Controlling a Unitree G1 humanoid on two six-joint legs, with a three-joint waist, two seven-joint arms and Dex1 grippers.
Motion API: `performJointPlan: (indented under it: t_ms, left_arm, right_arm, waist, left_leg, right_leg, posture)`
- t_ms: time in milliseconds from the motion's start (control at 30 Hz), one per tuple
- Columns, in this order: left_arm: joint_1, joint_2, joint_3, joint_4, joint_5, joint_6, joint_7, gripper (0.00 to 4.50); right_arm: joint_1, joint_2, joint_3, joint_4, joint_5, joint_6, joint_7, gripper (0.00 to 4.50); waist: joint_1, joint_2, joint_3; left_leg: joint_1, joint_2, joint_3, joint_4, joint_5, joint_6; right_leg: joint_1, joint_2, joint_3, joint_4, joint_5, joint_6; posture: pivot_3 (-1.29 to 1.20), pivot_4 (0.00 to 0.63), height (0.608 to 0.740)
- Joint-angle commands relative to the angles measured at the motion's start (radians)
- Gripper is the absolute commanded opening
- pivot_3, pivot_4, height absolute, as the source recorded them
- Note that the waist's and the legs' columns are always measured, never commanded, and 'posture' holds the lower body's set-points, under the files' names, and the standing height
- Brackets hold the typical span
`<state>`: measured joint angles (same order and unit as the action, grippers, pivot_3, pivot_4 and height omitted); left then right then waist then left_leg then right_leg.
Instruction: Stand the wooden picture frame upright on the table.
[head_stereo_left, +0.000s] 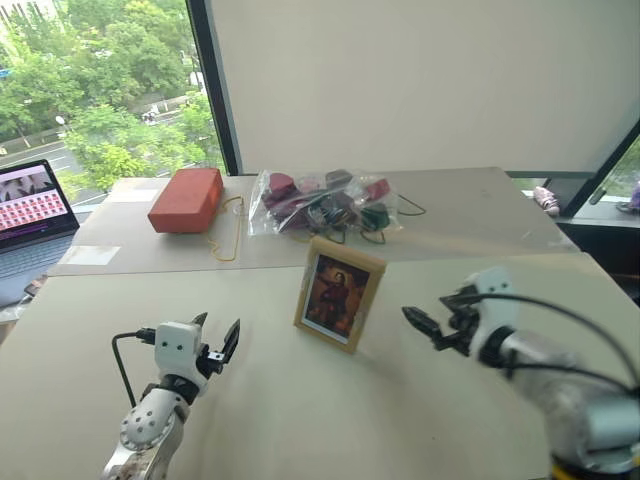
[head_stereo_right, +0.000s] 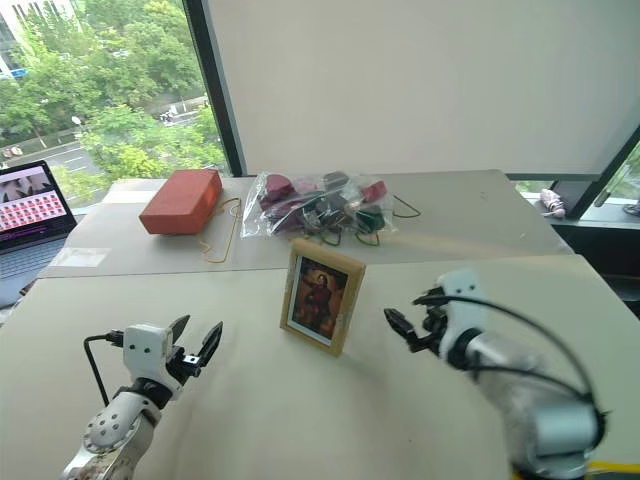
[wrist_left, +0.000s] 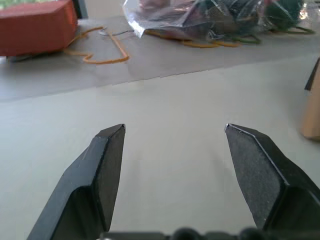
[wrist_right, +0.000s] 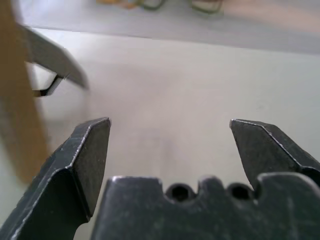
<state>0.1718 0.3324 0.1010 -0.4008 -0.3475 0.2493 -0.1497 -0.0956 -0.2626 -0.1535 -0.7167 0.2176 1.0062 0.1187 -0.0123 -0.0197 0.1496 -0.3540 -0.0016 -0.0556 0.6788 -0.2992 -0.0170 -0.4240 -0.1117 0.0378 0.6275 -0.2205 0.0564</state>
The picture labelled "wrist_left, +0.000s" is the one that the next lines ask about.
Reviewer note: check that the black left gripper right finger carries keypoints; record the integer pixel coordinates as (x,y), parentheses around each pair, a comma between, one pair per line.
(270,180)

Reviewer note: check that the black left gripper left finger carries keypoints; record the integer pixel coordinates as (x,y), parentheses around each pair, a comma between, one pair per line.
(82,190)

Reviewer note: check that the orange rubber band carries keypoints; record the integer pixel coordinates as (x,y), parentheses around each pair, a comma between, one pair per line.
(100,48)

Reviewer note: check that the green rubber band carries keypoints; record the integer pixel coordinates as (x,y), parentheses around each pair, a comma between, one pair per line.
(250,38)

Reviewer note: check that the yellow rubber band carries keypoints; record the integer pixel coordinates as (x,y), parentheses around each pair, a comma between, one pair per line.
(200,43)

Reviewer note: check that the orange-red rectangular box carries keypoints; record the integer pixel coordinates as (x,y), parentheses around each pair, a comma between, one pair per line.
(35,28)

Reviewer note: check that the clear plastic bag of items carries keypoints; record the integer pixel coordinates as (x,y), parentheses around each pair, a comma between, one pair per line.
(212,17)

